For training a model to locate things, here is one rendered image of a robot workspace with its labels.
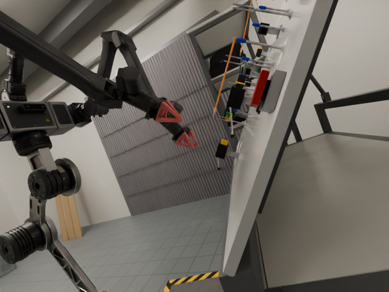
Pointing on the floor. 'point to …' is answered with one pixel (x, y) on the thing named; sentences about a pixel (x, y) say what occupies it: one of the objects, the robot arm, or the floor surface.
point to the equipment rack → (233, 25)
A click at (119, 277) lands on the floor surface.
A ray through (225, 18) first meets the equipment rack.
